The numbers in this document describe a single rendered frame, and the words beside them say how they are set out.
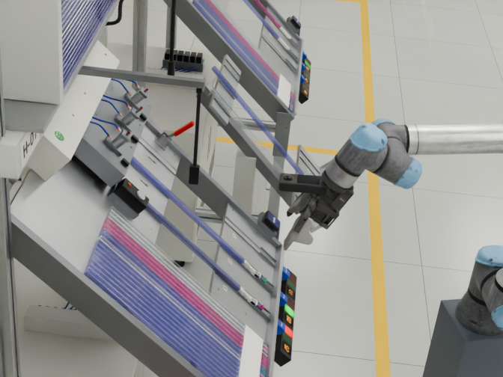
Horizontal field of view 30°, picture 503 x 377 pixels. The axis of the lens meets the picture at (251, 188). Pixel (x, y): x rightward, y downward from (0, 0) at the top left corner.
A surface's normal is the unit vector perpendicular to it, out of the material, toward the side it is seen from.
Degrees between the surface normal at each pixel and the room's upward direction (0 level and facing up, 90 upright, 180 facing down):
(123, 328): 90
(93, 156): 90
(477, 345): 90
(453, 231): 0
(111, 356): 0
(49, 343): 0
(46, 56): 90
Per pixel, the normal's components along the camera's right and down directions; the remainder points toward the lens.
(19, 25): -0.08, 0.52
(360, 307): 0.08, -0.84
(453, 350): -0.98, 0.04
